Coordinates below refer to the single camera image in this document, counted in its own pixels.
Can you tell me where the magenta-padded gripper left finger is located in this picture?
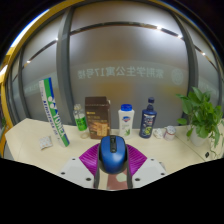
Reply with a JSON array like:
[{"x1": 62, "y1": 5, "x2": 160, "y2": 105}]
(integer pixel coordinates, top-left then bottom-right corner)
[{"x1": 58, "y1": 142, "x2": 102, "y2": 190}]

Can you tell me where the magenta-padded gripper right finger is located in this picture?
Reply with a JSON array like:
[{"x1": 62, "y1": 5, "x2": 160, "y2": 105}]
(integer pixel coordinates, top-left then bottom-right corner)
[{"x1": 125, "y1": 143, "x2": 168, "y2": 190}]

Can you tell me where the blue and black computer mouse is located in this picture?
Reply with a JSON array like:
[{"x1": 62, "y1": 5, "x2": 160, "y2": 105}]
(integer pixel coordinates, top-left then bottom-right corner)
[{"x1": 97, "y1": 134, "x2": 129, "y2": 175}]

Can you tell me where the floral pastel mouse pad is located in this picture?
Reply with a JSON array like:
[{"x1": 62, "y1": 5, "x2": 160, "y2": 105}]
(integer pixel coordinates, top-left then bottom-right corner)
[{"x1": 106, "y1": 168, "x2": 129, "y2": 191}]

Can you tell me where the crumpled white tissue packet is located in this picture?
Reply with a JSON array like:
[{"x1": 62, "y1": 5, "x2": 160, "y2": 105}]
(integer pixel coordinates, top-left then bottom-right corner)
[{"x1": 152, "y1": 127, "x2": 166, "y2": 140}]

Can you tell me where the small white red-print cup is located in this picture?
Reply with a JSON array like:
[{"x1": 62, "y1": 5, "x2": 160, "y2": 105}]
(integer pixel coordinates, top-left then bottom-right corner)
[{"x1": 163, "y1": 125, "x2": 177, "y2": 141}]

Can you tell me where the white plastic snack packet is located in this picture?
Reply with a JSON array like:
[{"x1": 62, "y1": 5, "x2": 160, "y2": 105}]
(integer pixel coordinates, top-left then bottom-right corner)
[{"x1": 38, "y1": 135, "x2": 54, "y2": 151}]

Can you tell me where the clear green-label water bottle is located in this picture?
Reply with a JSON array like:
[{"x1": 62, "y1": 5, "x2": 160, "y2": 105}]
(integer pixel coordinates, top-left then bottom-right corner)
[{"x1": 72, "y1": 103, "x2": 89, "y2": 139}]

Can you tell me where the dark blue shampoo bottle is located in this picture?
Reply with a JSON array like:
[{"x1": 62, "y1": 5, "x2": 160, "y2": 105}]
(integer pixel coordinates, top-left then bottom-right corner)
[{"x1": 138, "y1": 96, "x2": 158, "y2": 139}]

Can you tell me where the white blue-capped lotion bottle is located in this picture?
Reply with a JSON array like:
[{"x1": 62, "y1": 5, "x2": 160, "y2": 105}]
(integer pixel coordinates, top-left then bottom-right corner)
[{"x1": 117, "y1": 103, "x2": 136, "y2": 140}]

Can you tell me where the brown cardboard box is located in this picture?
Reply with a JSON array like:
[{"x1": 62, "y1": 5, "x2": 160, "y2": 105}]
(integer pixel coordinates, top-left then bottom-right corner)
[{"x1": 84, "y1": 96, "x2": 112, "y2": 140}]

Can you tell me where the white and green shuttlecock tube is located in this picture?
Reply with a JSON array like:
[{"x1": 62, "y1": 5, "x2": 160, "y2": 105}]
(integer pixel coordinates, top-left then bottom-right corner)
[{"x1": 38, "y1": 77, "x2": 71, "y2": 148}]

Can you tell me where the green potted plant white pot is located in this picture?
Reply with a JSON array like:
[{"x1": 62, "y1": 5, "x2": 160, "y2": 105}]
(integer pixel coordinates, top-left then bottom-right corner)
[{"x1": 175, "y1": 86, "x2": 224, "y2": 159}]

